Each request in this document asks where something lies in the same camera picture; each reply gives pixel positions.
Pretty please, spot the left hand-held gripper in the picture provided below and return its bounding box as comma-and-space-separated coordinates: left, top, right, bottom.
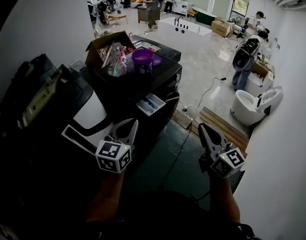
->
94, 118, 139, 174

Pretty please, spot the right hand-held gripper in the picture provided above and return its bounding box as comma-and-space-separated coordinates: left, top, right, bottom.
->
198, 122, 246, 179

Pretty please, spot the white detergent drawer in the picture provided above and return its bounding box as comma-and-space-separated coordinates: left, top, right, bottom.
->
136, 93, 167, 117

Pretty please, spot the person's right forearm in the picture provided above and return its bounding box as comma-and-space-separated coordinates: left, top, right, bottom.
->
207, 176, 241, 224

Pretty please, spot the person's left forearm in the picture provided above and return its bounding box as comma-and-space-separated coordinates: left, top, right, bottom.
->
86, 170, 126, 224

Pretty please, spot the pink detergent refill pouch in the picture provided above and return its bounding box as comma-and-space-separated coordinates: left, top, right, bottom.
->
107, 46, 128, 78

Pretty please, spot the wooden slat platform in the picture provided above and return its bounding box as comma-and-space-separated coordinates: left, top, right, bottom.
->
172, 106, 250, 157

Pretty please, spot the white toilet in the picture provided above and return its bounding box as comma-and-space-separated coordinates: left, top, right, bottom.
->
230, 85, 284, 127

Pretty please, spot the black washing machine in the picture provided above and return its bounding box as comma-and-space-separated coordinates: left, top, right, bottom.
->
89, 52, 183, 140

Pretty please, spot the purple plastic tub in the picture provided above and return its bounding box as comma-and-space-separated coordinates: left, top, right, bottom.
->
131, 48, 155, 75

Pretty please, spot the white ceramic fixture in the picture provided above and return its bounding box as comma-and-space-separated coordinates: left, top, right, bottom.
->
244, 72, 273, 98

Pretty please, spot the silver metal tube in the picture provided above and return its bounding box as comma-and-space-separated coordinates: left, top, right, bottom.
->
102, 40, 116, 69

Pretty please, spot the small white appliance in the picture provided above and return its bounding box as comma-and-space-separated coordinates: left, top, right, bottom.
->
69, 59, 88, 74

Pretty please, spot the open brown cardboard box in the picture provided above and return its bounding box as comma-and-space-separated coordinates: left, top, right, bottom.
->
85, 30, 136, 71

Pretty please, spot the black marble sink cabinet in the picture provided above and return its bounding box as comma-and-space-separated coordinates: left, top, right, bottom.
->
130, 34, 182, 64

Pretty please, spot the white bathtub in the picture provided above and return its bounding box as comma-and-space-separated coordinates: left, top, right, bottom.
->
157, 16, 213, 52

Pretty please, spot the closed cardboard box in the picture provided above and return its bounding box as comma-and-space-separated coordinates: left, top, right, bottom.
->
210, 20, 236, 38

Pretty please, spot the dark grey appliance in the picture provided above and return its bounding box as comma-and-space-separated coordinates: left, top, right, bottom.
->
2, 53, 58, 110

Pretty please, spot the light wooden coffee table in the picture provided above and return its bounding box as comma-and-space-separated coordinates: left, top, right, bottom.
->
108, 13, 129, 25

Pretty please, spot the brown wooden desk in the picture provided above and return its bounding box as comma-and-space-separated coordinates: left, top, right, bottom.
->
137, 5, 161, 24

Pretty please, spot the green bathtub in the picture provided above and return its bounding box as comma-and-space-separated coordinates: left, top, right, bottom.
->
191, 6, 218, 26

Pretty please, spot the window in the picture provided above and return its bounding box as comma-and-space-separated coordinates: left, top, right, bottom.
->
229, 0, 249, 26

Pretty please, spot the white cabinet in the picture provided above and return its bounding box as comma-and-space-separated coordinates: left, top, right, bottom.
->
172, 0, 194, 17

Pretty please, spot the black floor cable with adapter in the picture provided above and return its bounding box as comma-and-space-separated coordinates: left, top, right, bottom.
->
197, 76, 228, 110

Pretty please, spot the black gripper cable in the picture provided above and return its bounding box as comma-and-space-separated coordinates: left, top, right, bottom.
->
190, 190, 211, 202

